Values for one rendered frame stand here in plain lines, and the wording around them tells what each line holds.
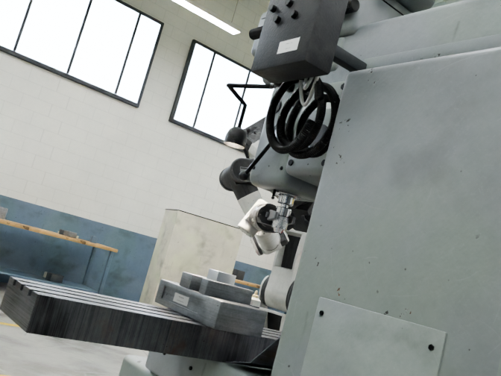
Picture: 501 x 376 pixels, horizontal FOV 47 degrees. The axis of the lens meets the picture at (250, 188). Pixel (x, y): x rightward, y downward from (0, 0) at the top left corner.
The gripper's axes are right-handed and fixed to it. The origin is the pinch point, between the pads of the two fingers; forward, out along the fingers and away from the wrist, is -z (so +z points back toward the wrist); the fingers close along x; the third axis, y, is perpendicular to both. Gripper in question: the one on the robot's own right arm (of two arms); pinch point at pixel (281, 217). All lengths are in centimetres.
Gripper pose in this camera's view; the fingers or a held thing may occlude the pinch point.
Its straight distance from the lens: 172.1
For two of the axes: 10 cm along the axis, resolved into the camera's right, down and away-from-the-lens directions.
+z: -3.1, 0.4, 9.5
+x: 9.1, 2.9, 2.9
